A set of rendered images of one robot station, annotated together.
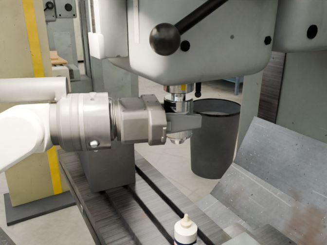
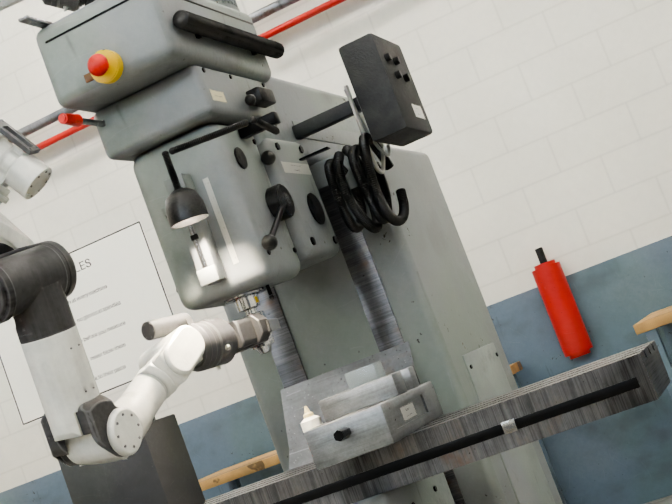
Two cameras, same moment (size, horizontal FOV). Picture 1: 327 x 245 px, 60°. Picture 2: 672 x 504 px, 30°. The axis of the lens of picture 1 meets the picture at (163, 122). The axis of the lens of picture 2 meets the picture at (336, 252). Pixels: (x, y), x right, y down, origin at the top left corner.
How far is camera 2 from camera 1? 2.08 m
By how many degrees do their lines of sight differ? 48
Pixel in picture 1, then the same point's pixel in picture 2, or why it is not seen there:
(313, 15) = (308, 232)
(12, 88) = (162, 322)
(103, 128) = (230, 332)
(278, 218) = not seen: hidden behind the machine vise
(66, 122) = (209, 332)
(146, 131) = (254, 331)
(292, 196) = not seen: hidden behind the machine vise
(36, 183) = not seen: outside the picture
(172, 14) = (257, 236)
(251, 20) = (283, 238)
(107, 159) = (171, 467)
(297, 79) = (304, 320)
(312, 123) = (341, 350)
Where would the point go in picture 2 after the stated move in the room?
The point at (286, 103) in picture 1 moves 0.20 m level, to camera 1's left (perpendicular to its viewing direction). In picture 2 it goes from (307, 349) to (235, 374)
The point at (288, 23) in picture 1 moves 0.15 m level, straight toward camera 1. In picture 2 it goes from (298, 239) to (316, 222)
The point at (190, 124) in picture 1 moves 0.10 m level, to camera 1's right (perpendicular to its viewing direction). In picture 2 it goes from (274, 325) to (313, 313)
